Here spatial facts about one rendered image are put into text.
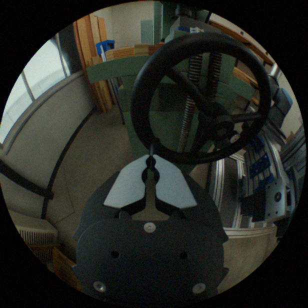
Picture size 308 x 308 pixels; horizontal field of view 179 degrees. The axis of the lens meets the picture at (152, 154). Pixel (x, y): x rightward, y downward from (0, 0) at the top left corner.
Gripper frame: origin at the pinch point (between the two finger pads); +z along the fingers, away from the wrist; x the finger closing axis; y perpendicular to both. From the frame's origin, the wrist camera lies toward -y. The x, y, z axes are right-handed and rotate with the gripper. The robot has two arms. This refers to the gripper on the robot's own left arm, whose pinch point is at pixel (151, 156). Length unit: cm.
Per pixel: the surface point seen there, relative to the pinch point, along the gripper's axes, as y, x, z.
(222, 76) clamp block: -15.0, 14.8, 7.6
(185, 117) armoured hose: -4.0, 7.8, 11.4
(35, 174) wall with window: 39, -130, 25
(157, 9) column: -67, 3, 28
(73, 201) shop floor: 73, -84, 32
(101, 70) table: -18.8, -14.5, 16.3
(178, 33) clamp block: -20.8, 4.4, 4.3
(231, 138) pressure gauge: 2.6, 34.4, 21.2
